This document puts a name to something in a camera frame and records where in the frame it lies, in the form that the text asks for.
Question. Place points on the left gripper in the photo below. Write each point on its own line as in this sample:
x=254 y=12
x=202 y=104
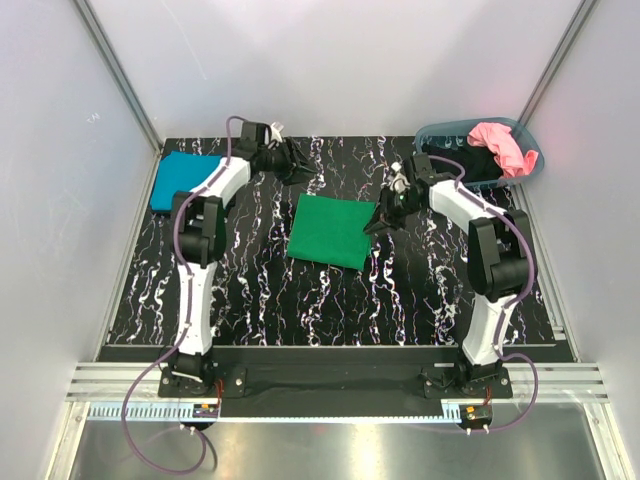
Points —
x=294 y=165

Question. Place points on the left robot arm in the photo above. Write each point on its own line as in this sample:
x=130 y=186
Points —
x=199 y=239

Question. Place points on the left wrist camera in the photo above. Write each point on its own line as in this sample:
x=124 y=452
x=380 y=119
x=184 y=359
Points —
x=275 y=135

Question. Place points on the pink t-shirt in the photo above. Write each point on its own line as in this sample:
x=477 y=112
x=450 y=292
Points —
x=498 y=139

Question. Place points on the black t-shirt in basket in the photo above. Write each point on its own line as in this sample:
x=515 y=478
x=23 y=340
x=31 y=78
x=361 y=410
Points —
x=478 y=162

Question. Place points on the folded blue t-shirt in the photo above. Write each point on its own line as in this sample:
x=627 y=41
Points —
x=179 y=171

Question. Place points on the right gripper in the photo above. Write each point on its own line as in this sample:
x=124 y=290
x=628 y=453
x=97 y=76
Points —
x=378 y=227

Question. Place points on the slotted cable duct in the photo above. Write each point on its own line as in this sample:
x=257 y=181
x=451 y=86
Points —
x=239 y=412

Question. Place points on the blue plastic basket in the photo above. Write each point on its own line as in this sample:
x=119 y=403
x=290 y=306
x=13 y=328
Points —
x=453 y=134

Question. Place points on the green t-shirt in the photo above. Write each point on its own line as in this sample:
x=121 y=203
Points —
x=331 y=231

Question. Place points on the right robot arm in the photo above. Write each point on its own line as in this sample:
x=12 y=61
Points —
x=501 y=264

